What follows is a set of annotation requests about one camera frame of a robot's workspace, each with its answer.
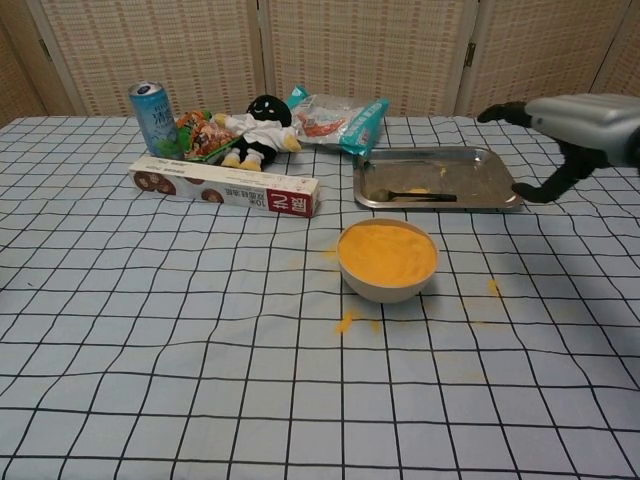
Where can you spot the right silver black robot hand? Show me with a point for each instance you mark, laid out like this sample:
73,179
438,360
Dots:
590,122

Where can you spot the dark metal spoon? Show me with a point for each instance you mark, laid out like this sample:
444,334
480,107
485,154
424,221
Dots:
425,197

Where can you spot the beige bowl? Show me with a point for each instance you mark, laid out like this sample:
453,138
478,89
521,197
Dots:
387,294

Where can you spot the stainless steel tray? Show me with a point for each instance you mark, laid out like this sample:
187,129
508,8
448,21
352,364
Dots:
450,170

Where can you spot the teal clear food bag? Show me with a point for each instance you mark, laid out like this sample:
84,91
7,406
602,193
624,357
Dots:
350,125

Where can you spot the woven folding screen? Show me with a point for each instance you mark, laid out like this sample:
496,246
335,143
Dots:
350,50

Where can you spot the black plush doll white robe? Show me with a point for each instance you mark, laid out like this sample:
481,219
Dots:
260,135

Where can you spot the green orange snack bag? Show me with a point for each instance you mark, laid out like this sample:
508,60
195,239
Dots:
205,137

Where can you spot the white cling film box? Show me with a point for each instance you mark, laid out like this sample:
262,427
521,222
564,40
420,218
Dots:
200,182

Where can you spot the blue drink can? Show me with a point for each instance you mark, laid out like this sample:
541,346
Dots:
155,120

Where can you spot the blue checked tablecloth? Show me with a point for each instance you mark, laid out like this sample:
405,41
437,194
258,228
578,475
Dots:
200,350

